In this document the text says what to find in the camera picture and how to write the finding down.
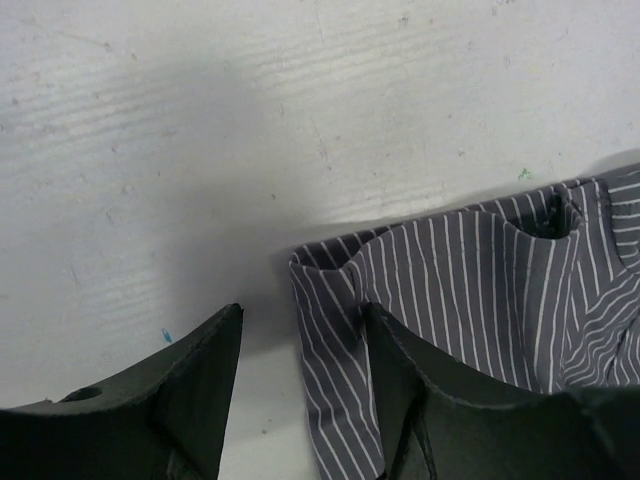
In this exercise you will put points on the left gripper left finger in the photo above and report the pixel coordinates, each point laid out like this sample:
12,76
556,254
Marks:
162,418

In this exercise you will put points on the grey striped underwear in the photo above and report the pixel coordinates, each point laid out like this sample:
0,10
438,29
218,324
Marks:
539,290

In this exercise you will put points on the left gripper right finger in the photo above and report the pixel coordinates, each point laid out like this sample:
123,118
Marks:
441,419

